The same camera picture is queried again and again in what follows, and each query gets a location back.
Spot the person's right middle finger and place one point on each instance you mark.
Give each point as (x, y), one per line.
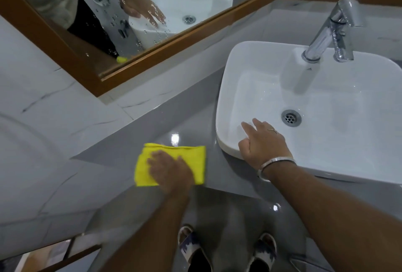
(260, 125)

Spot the metal sink drain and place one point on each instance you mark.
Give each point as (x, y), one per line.
(291, 118)

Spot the person's right hand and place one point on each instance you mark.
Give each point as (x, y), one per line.
(265, 149)

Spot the large wooden framed mirror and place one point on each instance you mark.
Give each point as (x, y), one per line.
(94, 70)

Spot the white ceramic sink basin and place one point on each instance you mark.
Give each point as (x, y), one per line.
(345, 143)

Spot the person's right thumb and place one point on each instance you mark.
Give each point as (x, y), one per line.
(243, 149)

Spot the wooden cabinet frame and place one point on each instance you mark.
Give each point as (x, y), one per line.
(72, 257)

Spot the person's left fingers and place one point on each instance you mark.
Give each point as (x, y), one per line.
(163, 159)

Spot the person's right forearm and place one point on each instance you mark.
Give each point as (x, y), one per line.
(339, 218)

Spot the person's left hand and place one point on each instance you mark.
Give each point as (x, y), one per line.
(172, 176)

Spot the chrome faucet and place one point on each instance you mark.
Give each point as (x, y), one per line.
(326, 33)

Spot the yellow cleaning cloth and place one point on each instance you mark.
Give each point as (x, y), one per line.
(188, 158)

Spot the patterned white sandal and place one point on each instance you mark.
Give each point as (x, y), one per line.
(265, 249)
(191, 246)

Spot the person's left forearm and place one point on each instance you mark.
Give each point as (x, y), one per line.
(150, 234)

